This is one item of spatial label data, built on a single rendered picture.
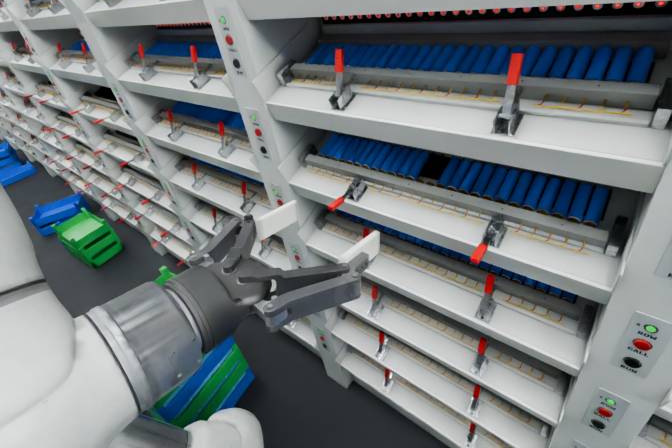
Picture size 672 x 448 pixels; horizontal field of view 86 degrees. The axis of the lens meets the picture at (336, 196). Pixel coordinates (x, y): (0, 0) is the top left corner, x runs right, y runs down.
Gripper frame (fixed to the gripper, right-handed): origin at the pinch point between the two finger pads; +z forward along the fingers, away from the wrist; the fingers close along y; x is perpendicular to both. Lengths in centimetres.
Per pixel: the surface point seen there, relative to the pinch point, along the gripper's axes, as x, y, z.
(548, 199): -1.6, 19.7, 28.5
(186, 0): 28, -45, 13
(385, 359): -63, -11, 34
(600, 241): -4.0, 27.3, 24.3
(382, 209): -8.1, -5.4, 21.4
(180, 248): -81, -140, 39
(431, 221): -7.7, 4.2, 22.1
